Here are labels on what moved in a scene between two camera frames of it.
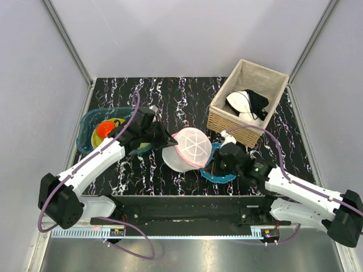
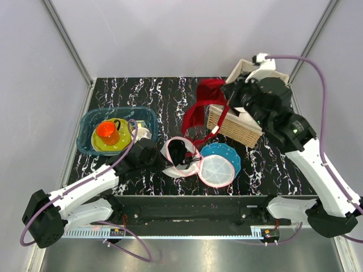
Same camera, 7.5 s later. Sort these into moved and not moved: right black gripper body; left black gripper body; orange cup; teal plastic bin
Moved: left black gripper body; right black gripper body
Not moved: teal plastic bin; orange cup
